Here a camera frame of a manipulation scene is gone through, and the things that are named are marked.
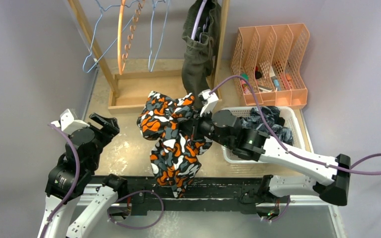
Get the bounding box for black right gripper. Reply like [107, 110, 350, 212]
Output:
[179, 107, 234, 149]

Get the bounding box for orange camouflage shorts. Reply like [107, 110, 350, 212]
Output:
[136, 91, 213, 198]

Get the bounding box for olive green shorts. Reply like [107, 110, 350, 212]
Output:
[182, 0, 221, 109]

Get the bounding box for orange plastic hanger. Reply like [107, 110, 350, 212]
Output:
[117, 0, 146, 75]

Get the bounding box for dark leaf-print shorts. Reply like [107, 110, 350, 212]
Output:
[239, 106, 294, 145]

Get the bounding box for purple plastic hanger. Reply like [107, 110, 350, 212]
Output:
[190, 0, 207, 40]

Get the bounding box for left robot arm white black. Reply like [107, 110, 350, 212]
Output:
[38, 109, 128, 238]

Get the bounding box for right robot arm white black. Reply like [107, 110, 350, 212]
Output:
[179, 110, 351, 206]

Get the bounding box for wooden clothes rack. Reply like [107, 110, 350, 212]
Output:
[67, 0, 231, 114]

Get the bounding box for items in file organizer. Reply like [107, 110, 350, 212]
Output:
[254, 62, 293, 95]

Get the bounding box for white plastic basket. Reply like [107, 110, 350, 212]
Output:
[221, 106, 310, 164]

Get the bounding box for orange plastic file organizer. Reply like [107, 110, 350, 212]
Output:
[230, 23, 310, 109]

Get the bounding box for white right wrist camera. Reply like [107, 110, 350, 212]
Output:
[198, 89, 219, 117]

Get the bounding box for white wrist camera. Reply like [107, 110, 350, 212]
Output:
[198, 89, 219, 117]
[50, 109, 90, 135]

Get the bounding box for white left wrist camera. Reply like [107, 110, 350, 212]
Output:
[50, 109, 90, 135]

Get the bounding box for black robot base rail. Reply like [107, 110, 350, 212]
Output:
[112, 176, 290, 217]

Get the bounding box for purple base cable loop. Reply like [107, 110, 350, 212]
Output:
[106, 189, 165, 230]

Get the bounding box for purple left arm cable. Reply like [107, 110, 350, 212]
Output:
[39, 123, 81, 238]

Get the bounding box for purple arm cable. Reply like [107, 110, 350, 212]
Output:
[210, 75, 381, 176]
[39, 123, 81, 238]

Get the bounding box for aluminium frame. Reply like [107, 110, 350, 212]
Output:
[38, 183, 346, 238]

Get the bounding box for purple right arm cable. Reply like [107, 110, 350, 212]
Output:
[210, 75, 381, 176]

